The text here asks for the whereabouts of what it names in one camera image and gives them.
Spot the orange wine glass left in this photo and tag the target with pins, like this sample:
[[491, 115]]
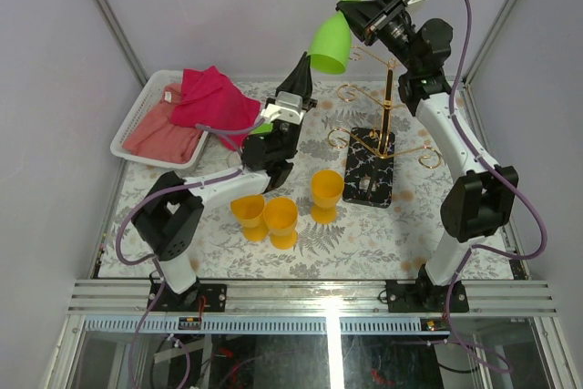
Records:
[[248, 211]]

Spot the orange wine glass middle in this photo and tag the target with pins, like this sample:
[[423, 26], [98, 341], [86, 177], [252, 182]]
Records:
[[281, 216]]

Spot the magenta cloth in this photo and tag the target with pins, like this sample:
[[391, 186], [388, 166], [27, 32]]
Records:
[[209, 98]]

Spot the orange wine glass right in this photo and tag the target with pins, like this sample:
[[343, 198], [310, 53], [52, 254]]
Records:
[[327, 188]]

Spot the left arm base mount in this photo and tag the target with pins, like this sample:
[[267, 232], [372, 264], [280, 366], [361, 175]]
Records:
[[200, 297]]

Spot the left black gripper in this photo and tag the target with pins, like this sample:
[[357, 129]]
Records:
[[298, 83]]

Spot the blue cable duct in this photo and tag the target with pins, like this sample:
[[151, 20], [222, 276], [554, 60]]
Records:
[[259, 325]]

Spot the white plastic basket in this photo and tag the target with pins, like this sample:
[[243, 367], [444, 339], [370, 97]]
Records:
[[149, 96]]

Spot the orange wine glass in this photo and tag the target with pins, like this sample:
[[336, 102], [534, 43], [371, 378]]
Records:
[[281, 216], [248, 211], [327, 188]]

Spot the gold wine glass rack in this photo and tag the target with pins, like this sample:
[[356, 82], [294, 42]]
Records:
[[371, 152]]

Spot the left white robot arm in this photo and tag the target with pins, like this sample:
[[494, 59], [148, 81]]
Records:
[[169, 216]]

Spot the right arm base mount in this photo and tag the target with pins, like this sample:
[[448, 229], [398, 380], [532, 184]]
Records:
[[421, 295]]

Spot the salmon pink cloth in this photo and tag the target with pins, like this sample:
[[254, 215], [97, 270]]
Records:
[[155, 137]]

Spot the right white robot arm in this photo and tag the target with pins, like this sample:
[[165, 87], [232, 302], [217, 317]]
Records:
[[481, 199]]

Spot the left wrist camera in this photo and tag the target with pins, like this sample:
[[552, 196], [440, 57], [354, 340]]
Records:
[[285, 107]]

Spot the floral table mat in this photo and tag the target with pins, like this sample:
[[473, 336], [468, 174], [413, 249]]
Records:
[[363, 242]]

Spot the green plastic wine glass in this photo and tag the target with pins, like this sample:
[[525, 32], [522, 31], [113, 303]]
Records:
[[330, 47]]

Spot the aluminium front rail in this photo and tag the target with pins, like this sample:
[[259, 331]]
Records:
[[488, 298]]

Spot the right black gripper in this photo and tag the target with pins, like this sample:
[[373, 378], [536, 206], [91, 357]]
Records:
[[360, 16]]

